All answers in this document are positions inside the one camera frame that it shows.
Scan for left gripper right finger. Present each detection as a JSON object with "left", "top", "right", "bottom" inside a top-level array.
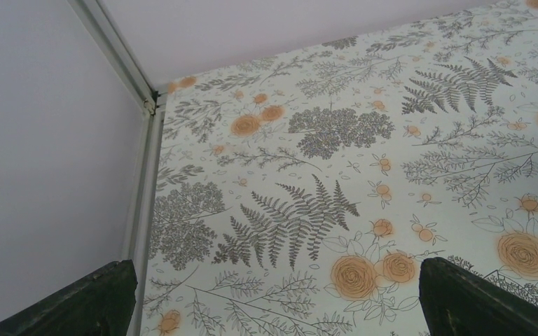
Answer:
[{"left": 419, "top": 258, "right": 538, "bottom": 335}]

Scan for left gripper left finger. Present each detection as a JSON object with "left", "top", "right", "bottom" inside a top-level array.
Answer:
[{"left": 0, "top": 260, "right": 137, "bottom": 335}]

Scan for floral patterned table mat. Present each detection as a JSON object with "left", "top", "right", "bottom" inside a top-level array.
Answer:
[{"left": 139, "top": 1, "right": 538, "bottom": 335}]

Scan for left aluminium frame post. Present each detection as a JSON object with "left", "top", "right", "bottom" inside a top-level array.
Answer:
[{"left": 70, "top": 1, "right": 165, "bottom": 335}]

